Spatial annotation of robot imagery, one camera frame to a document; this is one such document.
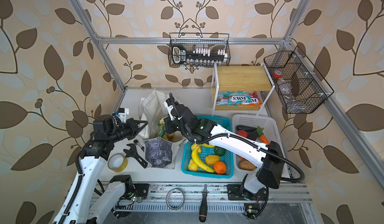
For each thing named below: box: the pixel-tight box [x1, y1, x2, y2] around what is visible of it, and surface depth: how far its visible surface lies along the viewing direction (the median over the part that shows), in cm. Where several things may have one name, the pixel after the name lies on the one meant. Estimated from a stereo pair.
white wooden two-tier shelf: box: [211, 62, 276, 116], surface depth 82 cm
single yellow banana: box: [191, 145, 215, 173], surface depth 80 cm
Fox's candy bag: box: [216, 91, 263, 107], surface depth 90 cm
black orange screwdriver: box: [199, 184, 209, 223], surface depth 70 cm
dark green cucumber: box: [235, 125, 258, 131], surface depth 96 cm
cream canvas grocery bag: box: [138, 89, 186, 170], surface depth 78 cm
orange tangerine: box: [214, 161, 227, 175], surface depth 78 cm
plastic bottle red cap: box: [273, 70, 293, 97], surface depth 80 cm
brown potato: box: [238, 160, 257, 171], surface depth 79 cm
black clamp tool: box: [123, 143, 148, 169], surface depth 88 cm
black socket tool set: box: [172, 44, 228, 65], surface depth 86 cm
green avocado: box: [214, 145, 227, 157], surface depth 84 cm
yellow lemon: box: [191, 143, 201, 153], surface depth 86 cm
